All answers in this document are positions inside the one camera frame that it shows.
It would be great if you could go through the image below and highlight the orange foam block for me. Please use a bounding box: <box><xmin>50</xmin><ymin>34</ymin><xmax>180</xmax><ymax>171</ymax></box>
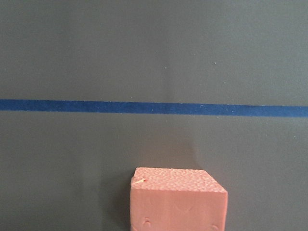
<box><xmin>130</xmin><ymin>167</ymin><xmax>228</xmax><ymax>231</ymax></box>

